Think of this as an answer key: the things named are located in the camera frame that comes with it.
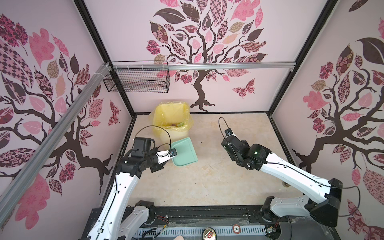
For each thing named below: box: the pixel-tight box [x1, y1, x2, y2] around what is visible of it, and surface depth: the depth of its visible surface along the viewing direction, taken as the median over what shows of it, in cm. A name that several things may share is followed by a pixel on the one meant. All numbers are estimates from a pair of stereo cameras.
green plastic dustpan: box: [170, 137, 199, 167], surface depth 79 cm
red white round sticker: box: [232, 224, 241, 235], surface depth 71 cm
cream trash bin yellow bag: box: [153, 101, 194, 148], surface depth 92 cm
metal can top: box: [202, 227, 217, 240], surface depth 61 cm
